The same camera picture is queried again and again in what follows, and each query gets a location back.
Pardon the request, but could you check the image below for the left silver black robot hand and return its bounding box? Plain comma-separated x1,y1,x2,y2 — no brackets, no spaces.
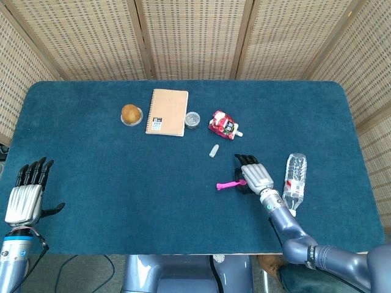
4,156,66,228

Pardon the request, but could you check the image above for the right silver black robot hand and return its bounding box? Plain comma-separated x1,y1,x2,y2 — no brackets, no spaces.
233,153,275,196

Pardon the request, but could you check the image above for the pink plastic tool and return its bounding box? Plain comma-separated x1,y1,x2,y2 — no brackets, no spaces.
216,179,247,192

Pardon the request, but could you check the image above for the clear plastic water bottle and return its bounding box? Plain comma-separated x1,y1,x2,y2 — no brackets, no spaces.
281,153,308,217

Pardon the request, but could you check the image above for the crumpled red drink pouch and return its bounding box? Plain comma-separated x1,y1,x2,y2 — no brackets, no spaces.
208,110,244,140

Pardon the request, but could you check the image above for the clear round jar of clips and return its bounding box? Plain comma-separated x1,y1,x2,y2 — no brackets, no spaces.
184,111,202,129

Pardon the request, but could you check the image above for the brown shoe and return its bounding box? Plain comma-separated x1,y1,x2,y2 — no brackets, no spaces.
258,255,284,276

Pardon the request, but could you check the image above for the beige spiral notebook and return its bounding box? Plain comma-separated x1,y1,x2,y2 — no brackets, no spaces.
145,89,189,137

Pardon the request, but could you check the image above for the blue table cloth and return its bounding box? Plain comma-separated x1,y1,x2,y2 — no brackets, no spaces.
0,81,386,256

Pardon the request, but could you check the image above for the woven screen panel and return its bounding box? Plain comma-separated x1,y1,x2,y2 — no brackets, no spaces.
7,0,153,82
0,5,64,147
229,0,363,82
305,0,391,245
134,0,255,81

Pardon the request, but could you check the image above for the blue-grey robot torso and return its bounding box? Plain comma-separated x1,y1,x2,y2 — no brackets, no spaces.
121,254,254,293

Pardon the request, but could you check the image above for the orange jelly cup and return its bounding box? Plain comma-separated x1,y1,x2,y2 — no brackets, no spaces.
120,104,144,126

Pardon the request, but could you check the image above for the black left hand cable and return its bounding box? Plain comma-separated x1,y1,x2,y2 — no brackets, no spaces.
9,227,50,293

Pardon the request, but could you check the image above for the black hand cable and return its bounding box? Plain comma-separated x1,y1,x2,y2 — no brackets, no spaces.
268,215,284,248
9,227,50,293

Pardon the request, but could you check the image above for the black right hand cable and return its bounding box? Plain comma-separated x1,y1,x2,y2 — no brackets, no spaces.
268,215,284,248

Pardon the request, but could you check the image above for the black floor cable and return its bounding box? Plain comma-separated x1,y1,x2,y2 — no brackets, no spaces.
54,254,116,293

